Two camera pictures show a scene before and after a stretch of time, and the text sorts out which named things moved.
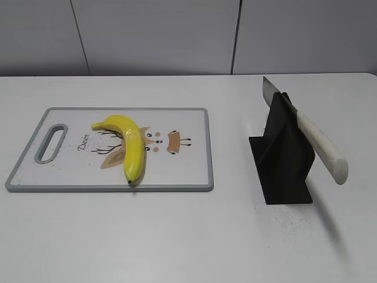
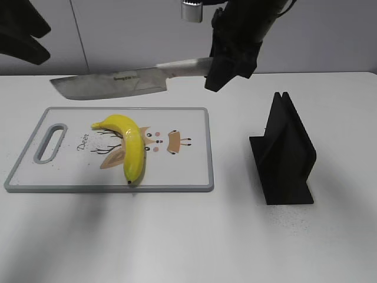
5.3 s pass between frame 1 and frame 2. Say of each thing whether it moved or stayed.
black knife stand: stayed
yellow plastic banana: stayed
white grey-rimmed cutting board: stayed
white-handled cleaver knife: moved
